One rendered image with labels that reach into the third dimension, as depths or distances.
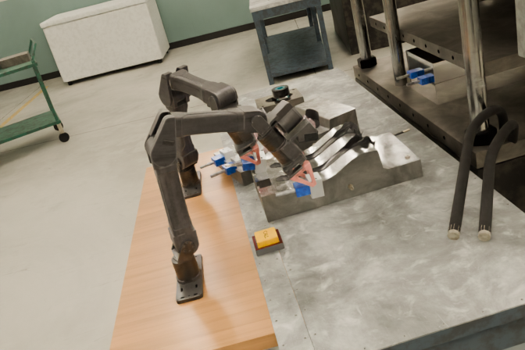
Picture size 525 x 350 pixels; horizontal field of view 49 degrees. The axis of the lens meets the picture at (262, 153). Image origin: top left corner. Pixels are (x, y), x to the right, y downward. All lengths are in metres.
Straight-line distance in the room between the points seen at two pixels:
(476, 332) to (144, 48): 7.37
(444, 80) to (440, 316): 1.26
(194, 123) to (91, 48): 7.10
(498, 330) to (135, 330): 0.84
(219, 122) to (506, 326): 0.80
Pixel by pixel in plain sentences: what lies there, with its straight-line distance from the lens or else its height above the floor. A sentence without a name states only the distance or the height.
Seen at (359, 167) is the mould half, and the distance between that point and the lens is 1.74.
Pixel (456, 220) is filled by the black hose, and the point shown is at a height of 0.84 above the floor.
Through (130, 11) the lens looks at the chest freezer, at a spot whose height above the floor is 0.80.
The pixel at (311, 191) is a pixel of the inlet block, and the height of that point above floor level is 0.93.
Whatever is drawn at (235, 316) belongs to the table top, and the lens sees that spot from 1.43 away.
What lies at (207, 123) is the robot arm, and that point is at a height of 1.21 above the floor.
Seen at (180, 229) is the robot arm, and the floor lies 0.97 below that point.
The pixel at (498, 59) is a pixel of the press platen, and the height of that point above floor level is 1.04.
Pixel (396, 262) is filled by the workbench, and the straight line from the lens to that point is 1.47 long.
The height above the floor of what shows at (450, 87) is 0.84.
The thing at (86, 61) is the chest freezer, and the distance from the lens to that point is 8.54.
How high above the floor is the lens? 1.66
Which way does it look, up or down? 23 degrees down
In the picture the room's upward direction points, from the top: 15 degrees counter-clockwise
